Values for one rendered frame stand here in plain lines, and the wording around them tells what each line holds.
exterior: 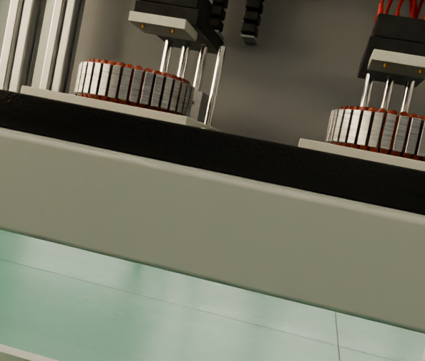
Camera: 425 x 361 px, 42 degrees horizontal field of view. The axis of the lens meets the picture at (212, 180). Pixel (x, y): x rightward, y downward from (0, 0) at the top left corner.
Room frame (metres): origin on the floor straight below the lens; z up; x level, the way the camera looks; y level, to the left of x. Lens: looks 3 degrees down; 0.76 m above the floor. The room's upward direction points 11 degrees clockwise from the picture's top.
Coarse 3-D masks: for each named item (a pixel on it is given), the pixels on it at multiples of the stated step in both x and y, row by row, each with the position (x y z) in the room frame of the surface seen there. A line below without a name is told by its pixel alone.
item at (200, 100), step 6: (198, 96) 0.65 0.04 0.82; (204, 96) 0.66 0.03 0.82; (192, 102) 0.65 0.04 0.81; (198, 102) 0.65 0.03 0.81; (204, 102) 0.67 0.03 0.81; (192, 108) 0.65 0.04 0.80; (198, 108) 0.65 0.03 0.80; (204, 108) 0.67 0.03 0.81; (192, 114) 0.65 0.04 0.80; (198, 114) 0.65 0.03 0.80; (204, 114) 0.68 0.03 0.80; (198, 120) 0.66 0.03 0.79; (204, 120) 0.69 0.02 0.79
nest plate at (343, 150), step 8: (304, 144) 0.44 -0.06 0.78; (312, 144) 0.44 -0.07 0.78; (320, 144) 0.43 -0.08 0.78; (328, 144) 0.43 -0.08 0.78; (328, 152) 0.43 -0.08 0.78; (336, 152) 0.43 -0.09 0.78; (344, 152) 0.43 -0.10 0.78; (352, 152) 0.43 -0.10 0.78; (360, 152) 0.43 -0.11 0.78; (368, 152) 0.43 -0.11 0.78; (376, 160) 0.43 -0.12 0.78; (384, 160) 0.43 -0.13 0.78; (392, 160) 0.42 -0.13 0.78; (400, 160) 0.42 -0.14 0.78; (408, 160) 0.42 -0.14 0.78; (416, 160) 0.42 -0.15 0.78; (416, 168) 0.42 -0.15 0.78; (424, 168) 0.42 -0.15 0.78
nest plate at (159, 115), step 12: (48, 96) 0.48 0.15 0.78; (60, 96) 0.48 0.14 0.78; (72, 96) 0.47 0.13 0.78; (108, 108) 0.47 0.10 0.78; (120, 108) 0.47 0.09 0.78; (132, 108) 0.46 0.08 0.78; (144, 108) 0.46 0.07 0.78; (168, 120) 0.46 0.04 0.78; (180, 120) 0.46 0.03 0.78; (192, 120) 0.48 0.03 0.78
